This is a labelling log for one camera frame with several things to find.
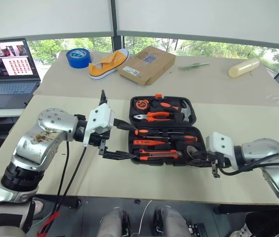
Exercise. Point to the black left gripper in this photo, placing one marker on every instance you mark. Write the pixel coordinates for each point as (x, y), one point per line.
(97, 139)

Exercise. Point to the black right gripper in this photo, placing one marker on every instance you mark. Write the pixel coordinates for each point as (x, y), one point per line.
(216, 161)

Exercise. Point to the orange voltage tester pen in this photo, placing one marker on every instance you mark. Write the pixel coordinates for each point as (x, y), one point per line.
(147, 142)

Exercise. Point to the black orange tool kit case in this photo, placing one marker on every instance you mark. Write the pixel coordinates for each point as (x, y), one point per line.
(164, 158)

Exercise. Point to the orange black utility knife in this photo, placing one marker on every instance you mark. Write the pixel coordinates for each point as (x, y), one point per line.
(156, 155)

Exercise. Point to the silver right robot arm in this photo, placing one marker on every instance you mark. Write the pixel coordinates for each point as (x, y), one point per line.
(260, 148)

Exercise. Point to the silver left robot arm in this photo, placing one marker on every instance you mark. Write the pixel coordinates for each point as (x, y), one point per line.
(53, 121)

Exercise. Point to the orange black tape measure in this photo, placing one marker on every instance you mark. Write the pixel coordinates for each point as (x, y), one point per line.
(141, 103)

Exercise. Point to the grey right robot leg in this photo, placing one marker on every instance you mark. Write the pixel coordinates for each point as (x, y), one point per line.
(172, 222)

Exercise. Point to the grey robot leg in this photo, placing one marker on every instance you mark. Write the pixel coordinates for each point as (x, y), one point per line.
(112, 223)
(172, 222)

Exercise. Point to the black table foot bar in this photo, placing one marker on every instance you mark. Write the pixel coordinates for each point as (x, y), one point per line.
(73, 202)
(248, 209)

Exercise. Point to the small black floor device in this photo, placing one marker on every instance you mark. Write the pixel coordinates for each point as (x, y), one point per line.
(198, 230)

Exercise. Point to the yellow canvas sneaker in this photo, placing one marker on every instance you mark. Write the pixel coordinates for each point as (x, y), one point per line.
(105, 69)

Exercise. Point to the flat brown cardboard box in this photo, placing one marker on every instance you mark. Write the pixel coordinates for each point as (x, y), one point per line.
(147, 65)

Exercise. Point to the grey left robot leg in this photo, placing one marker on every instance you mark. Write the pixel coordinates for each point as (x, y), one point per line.
(112, 223)

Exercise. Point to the blue tape roll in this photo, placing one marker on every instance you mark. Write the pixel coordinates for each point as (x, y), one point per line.
(79, 60)

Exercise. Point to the thin green stick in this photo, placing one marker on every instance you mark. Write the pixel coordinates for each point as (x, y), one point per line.
(193, 66)

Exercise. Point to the cream plastic cylinder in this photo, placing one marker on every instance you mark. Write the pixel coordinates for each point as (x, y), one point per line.
(244, 67)

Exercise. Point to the white side desk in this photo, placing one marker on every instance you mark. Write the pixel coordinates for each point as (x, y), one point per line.
(4, 113)

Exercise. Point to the open grey laptop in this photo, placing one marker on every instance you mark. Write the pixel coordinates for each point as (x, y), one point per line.
(9, 74)

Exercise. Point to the white roller blind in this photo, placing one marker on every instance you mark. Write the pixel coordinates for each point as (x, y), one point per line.
(216, 17)
(45, 17)

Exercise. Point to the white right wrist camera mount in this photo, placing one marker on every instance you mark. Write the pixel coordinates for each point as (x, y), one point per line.
(219, 145)

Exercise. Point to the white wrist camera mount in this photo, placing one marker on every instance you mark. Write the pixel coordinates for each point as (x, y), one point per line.
(100, 117)
(219, 145)

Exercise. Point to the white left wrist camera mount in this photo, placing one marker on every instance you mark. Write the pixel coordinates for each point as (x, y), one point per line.
(100, 117)

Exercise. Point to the dark window frame post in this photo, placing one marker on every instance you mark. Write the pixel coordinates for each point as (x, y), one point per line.
(117, 42)

